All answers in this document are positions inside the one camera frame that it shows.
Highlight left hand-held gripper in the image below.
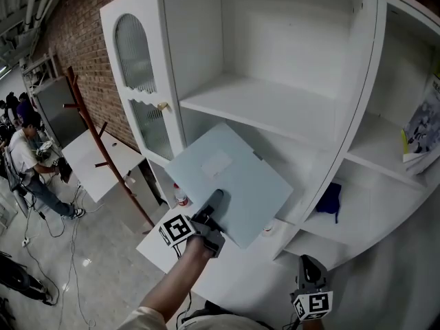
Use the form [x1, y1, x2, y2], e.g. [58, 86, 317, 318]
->
[158, 189, 226, 259]

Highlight grey metal cabinet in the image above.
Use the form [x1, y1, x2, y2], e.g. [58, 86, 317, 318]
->
[124, 159, 163, 234]

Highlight clear bottle with red label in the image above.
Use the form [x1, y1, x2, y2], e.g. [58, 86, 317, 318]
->
[173, 183, 189, 208]

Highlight brown wooden coat rack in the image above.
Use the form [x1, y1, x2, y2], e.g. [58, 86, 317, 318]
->
[63, 65, 155, 235]

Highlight person's left forearm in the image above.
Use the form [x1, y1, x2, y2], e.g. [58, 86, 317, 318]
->
[139, 234, 211, 322]

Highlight white floor cable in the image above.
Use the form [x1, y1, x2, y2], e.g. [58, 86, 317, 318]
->
[20, 184, 104, 329]

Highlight person's right forearm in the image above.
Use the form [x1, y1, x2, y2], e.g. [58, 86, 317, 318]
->
[301, 318, 329, 330]

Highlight light blue object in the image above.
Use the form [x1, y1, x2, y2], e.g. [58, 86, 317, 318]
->
[164, 122, 294, 250]

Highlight grey tall appliance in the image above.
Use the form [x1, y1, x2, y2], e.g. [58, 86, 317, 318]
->
[34, 76, 87, 148]

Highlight dark blue cloth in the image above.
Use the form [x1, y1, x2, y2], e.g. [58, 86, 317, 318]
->
[315, 182, 343, 225]

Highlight white side table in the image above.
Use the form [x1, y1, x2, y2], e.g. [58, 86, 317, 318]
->
[61, 129, 147, 203]

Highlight person's beige shirt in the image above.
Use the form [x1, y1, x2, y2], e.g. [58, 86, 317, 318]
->
[116, 300, 276, 330]

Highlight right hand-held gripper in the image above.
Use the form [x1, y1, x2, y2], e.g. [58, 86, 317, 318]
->
[290, 254, 333, 322]

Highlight white cabinet shelf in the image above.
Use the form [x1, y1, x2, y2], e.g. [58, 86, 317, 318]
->
[99, 0, 440, 271]

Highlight illustrated book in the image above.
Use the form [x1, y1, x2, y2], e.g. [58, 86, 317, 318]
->
[400, 74, 440, 177]

